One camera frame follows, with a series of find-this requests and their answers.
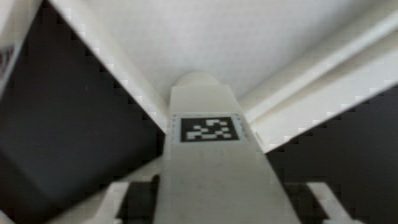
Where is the white desk top panel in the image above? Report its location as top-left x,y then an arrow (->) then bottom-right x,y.
50,0 -> 398,150

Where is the white desk leg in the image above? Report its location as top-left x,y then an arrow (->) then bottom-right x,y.
0,0 -> 43,96
153,72 -> 300,224

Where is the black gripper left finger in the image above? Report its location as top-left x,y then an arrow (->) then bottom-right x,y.
82,181 -> 158,224

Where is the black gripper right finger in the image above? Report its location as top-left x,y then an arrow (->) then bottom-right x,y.
284,182 -> 364,224

